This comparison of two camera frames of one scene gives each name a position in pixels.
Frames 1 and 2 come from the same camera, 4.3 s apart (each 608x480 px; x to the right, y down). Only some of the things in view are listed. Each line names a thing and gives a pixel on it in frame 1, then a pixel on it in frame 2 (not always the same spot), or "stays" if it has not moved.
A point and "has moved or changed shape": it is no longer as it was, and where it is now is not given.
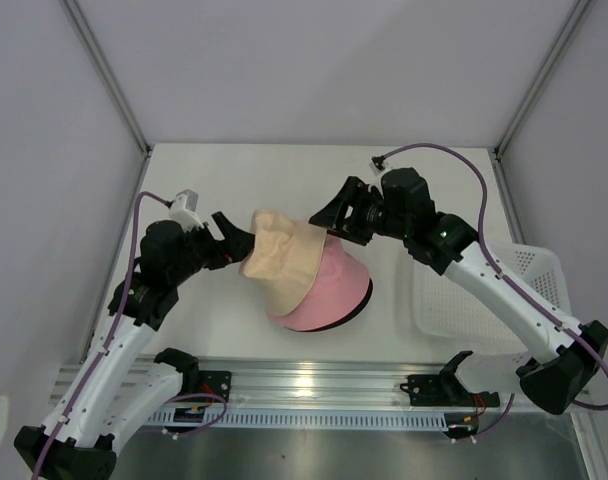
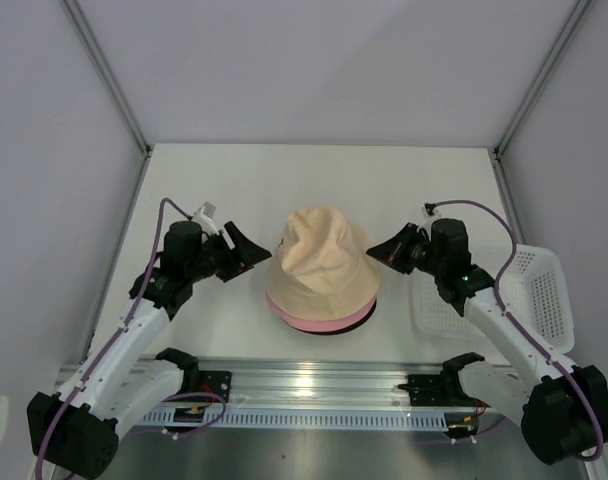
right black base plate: x=447 y=389 stays
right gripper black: x=350 y=195 -> x=392 y=251
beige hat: x=284 y=259 has moved or changed shape
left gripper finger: x=237 y=245 -> x=235 y=269
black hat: x=353 y=314 -> x=341 y=331
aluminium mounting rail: x=320 y=385 stays
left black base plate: x=214 y=382 stays
